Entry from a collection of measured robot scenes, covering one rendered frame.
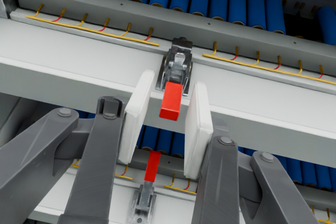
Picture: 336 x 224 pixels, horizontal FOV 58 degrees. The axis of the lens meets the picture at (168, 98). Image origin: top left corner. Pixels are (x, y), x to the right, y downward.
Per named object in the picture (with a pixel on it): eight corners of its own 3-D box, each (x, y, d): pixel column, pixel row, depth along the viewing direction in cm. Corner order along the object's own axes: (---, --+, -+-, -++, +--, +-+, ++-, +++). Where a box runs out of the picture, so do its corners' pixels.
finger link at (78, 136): (109, 171, 13) (42, 156, 13) (130, 121, 18) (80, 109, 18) (114, 141, 13) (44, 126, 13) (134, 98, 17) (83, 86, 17)
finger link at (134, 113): (129, 166, 15) (114, 163, 15) (147, 110, 22) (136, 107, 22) (140, 113, 14) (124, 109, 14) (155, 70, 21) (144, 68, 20)
